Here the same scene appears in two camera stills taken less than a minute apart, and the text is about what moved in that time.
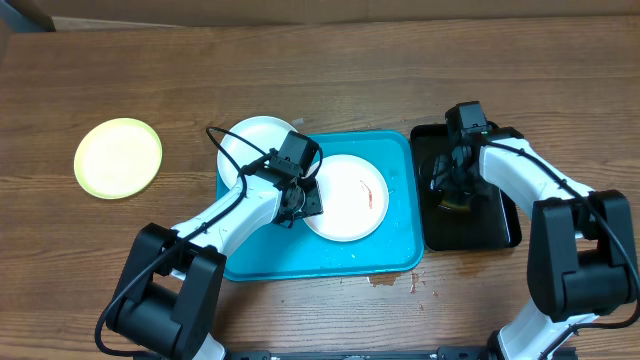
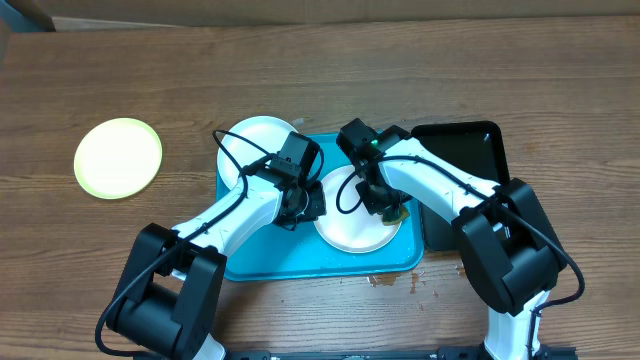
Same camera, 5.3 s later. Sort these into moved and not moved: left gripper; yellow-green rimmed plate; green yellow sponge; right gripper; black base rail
Moved: right gripper; green yellow sponge
Not moved: yellow-green rimmed plate; left gripper; black base rail
